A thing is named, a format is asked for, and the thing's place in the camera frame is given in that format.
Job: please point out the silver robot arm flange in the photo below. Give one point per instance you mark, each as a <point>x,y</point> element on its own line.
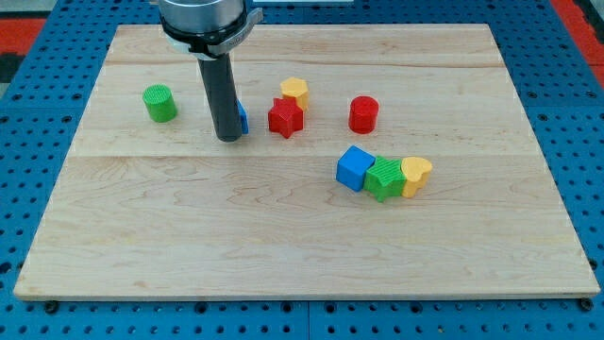
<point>207,29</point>

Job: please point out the blue cube block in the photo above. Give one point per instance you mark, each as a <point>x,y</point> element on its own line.
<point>352,167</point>

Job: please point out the red star block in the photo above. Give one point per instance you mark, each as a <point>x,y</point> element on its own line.
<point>285,117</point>

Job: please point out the green star block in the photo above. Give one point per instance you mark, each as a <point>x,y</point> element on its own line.
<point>384,178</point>

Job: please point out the small blue block behind rod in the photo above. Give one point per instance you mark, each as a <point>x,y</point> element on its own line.
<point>243,118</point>

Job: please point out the light wooden board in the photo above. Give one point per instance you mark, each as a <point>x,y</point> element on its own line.
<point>165,211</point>

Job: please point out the yellow hexagon block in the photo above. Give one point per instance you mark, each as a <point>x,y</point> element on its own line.
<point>297,89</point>

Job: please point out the red cylinder block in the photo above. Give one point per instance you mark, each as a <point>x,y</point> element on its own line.
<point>363,114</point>

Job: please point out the yellow heart block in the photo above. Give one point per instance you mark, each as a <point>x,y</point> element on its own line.
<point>417,171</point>

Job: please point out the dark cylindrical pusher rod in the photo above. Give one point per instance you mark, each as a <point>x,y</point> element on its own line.
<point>222,98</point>

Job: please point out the green cylinder block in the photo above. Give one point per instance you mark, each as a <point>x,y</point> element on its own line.
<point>159,102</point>

